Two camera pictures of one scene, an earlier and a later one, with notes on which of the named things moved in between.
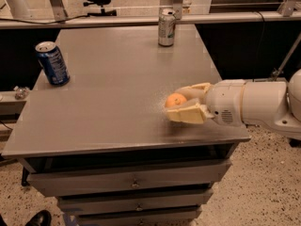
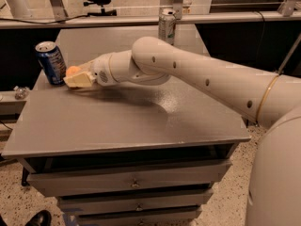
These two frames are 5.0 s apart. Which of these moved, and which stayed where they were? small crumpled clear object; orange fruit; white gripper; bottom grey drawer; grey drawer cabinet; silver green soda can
Moved: orange fruit; white gripper
Stayed: silver green soda can; grey drawer cabinet; small crumpled clear object; bottom grey drawer
